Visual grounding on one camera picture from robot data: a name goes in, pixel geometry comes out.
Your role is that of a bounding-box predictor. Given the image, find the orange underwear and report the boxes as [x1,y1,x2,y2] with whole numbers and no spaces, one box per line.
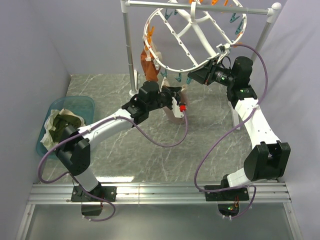
[140,47,161,82]

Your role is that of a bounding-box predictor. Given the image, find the white rack foot left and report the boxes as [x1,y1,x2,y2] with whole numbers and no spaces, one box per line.
[129,68,139,97]

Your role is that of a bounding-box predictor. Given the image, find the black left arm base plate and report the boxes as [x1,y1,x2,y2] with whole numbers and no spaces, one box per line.
[70,185,117,203]

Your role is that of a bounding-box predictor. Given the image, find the white rack foot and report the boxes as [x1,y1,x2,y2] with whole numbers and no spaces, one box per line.
[129,68,139,97]
[228,101,240,127]

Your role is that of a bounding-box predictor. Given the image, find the pile of clothes in basket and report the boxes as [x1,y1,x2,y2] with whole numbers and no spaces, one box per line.
[40,108,86,151]

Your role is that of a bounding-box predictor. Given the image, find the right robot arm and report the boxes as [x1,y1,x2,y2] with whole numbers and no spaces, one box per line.
[187,56,291,200]

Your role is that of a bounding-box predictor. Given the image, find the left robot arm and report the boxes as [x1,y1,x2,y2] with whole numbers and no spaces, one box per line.
[55,81,186,201]

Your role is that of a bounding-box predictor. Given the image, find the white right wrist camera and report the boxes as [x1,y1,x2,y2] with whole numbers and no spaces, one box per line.
[216,43,231,64]

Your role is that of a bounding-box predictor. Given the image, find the white oval clip hanger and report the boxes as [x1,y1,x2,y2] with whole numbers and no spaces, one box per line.
[142,0,247,79]

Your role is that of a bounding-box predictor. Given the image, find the silver clothes rack frame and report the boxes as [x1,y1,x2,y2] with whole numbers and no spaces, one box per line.
[120,0,282,96]

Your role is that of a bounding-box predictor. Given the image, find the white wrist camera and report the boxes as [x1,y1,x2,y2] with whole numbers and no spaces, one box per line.
[216,43,231,64]
[171,97,187,119]

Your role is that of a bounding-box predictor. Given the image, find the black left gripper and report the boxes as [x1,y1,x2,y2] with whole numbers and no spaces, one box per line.
[147,85,182,112]

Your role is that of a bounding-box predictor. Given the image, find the pink underwear white waistband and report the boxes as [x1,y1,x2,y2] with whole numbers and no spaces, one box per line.
[161,77,191,125]

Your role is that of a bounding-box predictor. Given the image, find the teal plastic basket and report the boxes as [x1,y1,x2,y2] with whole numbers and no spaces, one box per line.
[36,96,95,157]

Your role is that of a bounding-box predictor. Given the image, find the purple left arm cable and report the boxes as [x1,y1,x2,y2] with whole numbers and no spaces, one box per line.
[36,109,189,222]

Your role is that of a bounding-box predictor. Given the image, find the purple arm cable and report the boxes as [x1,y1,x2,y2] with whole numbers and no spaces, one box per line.
[36,109,189,222]
[193,44,270,218]

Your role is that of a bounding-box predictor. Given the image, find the aluminium rail front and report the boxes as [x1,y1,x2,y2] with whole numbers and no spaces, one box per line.
[27,181,291,205]

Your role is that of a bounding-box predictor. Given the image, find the white rack foot right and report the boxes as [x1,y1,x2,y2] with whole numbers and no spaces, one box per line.
[228,101,240,127]

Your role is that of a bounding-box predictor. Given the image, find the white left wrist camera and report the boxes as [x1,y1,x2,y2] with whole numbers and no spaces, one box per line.
[171,97,187,119]

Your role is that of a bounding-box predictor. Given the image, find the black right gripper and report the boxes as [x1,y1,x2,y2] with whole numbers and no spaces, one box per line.
[187,58,236,88]

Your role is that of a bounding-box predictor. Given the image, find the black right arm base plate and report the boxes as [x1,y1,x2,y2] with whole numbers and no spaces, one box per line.
[205,187,249,202]

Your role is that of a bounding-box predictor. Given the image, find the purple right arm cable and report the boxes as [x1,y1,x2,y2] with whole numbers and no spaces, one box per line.
[193,44,270,218]

